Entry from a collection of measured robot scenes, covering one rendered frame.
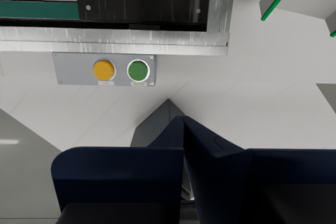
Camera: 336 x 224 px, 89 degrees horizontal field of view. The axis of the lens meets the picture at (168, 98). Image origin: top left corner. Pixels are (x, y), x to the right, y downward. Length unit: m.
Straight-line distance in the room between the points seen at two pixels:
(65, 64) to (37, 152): 1.65
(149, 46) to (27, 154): 1.85
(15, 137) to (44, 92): 1.47
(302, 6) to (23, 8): 0.51
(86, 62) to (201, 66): 0.28
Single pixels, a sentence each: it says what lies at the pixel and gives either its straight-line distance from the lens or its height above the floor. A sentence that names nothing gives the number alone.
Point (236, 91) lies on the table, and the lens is 0.53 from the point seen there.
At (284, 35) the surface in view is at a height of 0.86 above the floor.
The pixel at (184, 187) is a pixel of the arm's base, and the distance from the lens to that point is 0.32.
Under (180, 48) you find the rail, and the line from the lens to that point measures 0.36.
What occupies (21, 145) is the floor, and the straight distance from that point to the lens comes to 2.05.
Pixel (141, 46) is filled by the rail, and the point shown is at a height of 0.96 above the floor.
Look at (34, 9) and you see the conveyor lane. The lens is 0.45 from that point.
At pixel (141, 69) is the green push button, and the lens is 0.36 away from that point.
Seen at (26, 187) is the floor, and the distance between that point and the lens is 2.37.
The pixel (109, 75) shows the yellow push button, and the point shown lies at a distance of 0.37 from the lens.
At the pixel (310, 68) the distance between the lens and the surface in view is 0.62.
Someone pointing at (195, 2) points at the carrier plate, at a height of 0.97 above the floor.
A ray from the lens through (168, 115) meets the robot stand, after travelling 0.39.
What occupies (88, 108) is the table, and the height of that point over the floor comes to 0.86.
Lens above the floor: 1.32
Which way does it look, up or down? 70 degrees down
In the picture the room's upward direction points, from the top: 176 degrees clockwise
